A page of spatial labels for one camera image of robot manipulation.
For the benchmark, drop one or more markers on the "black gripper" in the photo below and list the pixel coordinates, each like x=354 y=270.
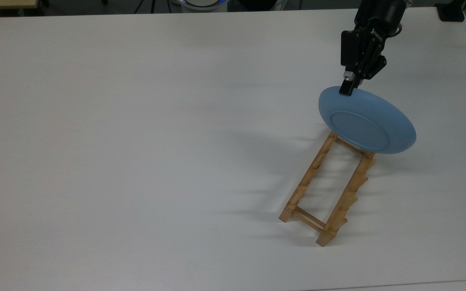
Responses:
x=378 y=20

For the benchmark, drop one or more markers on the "blue round plate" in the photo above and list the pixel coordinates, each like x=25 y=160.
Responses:
x=368 y=121

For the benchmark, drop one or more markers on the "wooden plate rack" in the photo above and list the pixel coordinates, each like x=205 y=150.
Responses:
x=313 y=169

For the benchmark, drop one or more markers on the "black tripod legs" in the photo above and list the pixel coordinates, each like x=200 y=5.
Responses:
x=152 y=5

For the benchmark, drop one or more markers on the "light wooden table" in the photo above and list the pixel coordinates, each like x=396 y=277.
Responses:
x=2 y=3

